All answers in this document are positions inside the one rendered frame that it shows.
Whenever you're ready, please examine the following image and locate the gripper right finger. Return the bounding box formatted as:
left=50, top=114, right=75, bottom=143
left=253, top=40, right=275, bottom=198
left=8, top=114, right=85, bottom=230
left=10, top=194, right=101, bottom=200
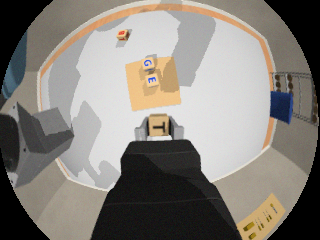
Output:
left=168, top=116, right=184, bottom=140

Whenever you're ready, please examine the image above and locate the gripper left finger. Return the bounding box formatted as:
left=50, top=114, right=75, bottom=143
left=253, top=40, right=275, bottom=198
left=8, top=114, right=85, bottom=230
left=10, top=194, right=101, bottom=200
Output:
left=134, top=117, right=149, bottom=141

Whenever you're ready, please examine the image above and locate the tan wooden letter block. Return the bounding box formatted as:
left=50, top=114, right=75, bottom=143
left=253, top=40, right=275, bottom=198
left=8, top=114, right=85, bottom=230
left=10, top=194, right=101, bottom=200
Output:
left=116, top=30, right=130, bottom=41
left=141, top=57, right=155, bottom=72
left=145, top=73, right=159, bottom=88
left=148, top=113, right=169, bottom=137

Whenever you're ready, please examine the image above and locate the tan flat mat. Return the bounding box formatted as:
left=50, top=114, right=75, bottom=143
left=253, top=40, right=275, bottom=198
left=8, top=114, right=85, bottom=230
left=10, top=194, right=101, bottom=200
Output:
left=125, top=57, right=181, bottom=111

